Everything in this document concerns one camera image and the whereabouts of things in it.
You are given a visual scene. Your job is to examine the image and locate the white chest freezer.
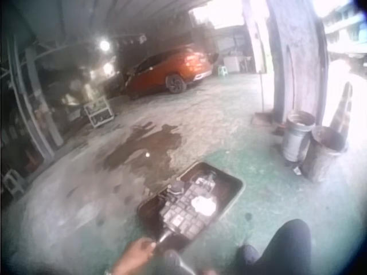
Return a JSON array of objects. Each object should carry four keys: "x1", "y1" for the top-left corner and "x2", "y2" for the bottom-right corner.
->
[{"x1": 223, "y1": 56, "x2": 242, "y2": 72}]

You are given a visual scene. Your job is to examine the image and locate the orange car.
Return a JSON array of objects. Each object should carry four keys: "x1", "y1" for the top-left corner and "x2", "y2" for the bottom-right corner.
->
[{"x1": 122, "y1": 45, "x2": 215, "y2": 101}]

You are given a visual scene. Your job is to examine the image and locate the white rag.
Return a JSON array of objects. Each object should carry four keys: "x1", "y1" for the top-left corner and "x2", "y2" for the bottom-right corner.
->
[{"x1": 190, "y1": 195, "x2": 217, "y2": 216}]

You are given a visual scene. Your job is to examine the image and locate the black round cap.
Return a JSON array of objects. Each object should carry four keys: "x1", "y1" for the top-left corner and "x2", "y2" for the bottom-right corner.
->
[{"x1": 169, "y1": 182, "x2": 187, "y2": 198}]

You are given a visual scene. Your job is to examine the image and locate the long handled broom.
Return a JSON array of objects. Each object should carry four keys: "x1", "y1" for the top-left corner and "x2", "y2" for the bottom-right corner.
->
[{"x1": 252, "y1": 69, "x2": 276, "y2": 125}]

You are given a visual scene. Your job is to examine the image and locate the grey metal valve body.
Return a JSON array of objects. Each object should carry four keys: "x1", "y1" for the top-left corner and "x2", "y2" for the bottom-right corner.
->
[{"x1": 158, "y1": 171, "x2": 224, "y2": 239}]

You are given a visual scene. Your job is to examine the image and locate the dark rectangular metal tray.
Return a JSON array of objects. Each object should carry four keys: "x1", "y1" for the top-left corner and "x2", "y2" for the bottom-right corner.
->
[{"x1": 136, "y1": 162, "x2": 246, "y2": 253}]

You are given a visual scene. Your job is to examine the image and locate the tall grey metal bin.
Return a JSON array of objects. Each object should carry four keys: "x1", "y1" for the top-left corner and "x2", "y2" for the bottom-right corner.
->
[{"x1": 280, "y1": 111, "x2": 316, "y2": 164}]

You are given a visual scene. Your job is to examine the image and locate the white shelf cart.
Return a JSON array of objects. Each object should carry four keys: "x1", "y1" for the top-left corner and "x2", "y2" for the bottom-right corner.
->
[{"x1": 83, "y1": 95, "x2": 115, "y2": 128}]

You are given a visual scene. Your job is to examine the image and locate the rusty metal bin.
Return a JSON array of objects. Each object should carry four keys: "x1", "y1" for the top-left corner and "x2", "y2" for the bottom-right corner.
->
[{"x1": 300, "y1": 125, "x2": 349, "y2": 184}]

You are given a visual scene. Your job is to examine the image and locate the white plastic stool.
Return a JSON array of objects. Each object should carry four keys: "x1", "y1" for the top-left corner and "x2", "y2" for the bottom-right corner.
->
[{"x1": 1, "y1": 168, "x2": 27, "y2": 199}]

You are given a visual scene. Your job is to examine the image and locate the person's left hand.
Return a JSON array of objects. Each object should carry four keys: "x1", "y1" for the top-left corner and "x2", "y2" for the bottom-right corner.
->
[{"x1": 111, "y1": 237, "x2": 158, "y2": 275}]

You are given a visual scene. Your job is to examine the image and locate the cluttered shop shelf rack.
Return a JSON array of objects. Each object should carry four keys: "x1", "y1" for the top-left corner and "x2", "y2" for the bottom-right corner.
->
[{"x1": 0, "y1": 36, "x2": 65, "y2": 180}]

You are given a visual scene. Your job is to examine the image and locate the black tool handle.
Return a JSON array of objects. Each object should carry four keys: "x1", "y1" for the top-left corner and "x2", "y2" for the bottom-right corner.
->
[{"x1": 154, "y1": 230, "x2": 180, "y2": 254}]

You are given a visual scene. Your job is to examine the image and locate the concrete pillar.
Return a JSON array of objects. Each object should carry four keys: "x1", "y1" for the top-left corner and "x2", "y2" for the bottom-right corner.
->
[{"x1": 266, "y1": 0, "x2": 331, "y2": 128}]

